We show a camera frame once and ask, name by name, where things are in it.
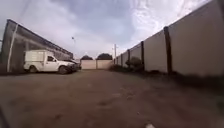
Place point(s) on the dark tree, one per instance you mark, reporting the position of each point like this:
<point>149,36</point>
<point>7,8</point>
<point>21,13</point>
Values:
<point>86,57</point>
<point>104,56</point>

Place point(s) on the bush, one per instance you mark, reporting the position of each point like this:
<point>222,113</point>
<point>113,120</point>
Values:
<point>135,62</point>

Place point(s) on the street lamp pole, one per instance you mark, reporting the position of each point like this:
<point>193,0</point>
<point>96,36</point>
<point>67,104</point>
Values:
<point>73,45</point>

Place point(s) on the white pickup truck with canopy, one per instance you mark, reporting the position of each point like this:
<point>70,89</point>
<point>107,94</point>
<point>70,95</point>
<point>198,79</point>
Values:
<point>43,61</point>

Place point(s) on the grey building with sloped roof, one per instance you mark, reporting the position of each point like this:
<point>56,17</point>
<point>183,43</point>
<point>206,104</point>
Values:
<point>20,43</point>

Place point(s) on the pale end wall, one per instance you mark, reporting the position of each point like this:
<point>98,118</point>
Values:
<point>93,64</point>

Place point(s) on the pale wall with dark pillars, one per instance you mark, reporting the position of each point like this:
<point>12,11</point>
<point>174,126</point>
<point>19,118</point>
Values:
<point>196,43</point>

